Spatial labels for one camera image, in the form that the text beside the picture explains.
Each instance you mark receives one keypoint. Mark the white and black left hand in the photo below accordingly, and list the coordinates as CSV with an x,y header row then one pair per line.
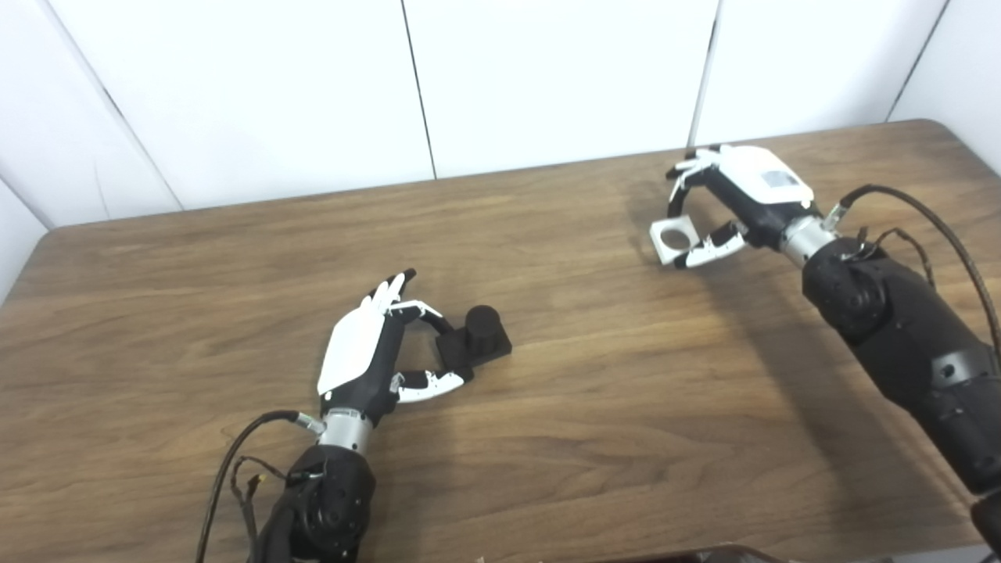
x,y
356,356

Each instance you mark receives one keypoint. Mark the white and black right hand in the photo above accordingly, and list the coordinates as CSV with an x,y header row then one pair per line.
x,y
762,191

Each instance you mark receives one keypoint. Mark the white square piece with hole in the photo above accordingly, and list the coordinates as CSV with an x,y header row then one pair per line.
x,y
661,252

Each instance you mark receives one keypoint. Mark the black peg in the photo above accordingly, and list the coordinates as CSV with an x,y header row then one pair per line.
x,y
485,332

